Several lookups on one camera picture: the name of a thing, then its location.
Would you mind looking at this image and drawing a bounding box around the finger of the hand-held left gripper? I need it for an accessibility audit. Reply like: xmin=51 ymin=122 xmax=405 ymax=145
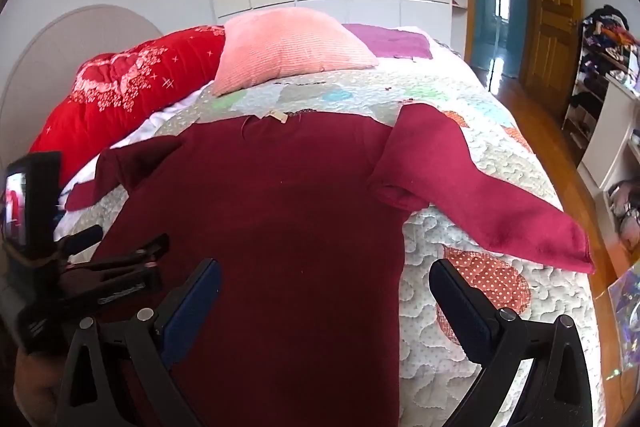
xmin=60 ymin=263 xmax=165 ymax=308
xmin=62 ymin=234 xmax=171 ymax=275

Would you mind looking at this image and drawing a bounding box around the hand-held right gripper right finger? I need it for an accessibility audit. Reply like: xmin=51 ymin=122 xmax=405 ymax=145
xmin=429 ymin=258 xmax=608 ymax=427

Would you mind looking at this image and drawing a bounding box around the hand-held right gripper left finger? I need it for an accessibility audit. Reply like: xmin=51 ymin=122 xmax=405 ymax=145
xmin=52 ymin=258 xmax=223 ymax=427

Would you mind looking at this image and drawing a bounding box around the dark red sweater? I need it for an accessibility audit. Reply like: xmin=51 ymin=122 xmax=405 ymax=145
xmin=65 ymin=103 xmax=597 ymax=427

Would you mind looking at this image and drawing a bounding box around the pile of clothes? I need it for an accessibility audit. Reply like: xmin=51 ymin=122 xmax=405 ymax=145
xmin=607 ymin=179 xmax=640 ymax=253

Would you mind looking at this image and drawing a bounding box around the shelf rack with clothes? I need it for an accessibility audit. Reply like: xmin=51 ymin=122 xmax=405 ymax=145
xmin=562 ymin=4 xmax=640 ymax=162

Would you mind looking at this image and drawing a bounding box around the person's left hand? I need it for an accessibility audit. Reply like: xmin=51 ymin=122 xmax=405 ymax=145
xmin=12 ymin=347 xmax=63 ymax=425

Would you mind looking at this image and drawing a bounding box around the patchwork quilt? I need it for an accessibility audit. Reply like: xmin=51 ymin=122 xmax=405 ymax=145
xmin=52 ymin=24 xmax=608 ymax=427

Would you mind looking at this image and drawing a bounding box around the red embroidered comforter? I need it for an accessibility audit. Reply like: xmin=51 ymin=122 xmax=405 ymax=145
xmin=29 ymin=24 xmax=228 ymax=188

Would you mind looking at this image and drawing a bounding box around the shiny plastic sheet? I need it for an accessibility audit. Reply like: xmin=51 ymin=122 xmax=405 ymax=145
xmin=607 ymin=259 xmax=640 ymax=373

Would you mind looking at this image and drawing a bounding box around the rounded grey headboard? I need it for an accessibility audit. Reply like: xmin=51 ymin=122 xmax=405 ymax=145
xmin=0 ymin=4 xmax=163 ymax=168

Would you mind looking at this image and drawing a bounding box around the white cabinet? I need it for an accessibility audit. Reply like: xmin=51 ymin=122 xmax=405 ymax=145
xmin=577 ymin=74 xmax=640 ymax=192

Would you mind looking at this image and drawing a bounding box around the purple cloth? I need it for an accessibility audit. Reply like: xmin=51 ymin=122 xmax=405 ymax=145
xmin=342 ymin=23 xmax=433 ymax=60

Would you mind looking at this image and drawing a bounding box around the wooden door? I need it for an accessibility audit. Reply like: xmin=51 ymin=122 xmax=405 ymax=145
xmin=520 ymin=0 xmax=586 ymax=118

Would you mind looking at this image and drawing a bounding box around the pink corduroy pillow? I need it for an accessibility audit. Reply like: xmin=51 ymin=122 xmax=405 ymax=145
xmin=211 ymin=7 xmax=379 ymax=96

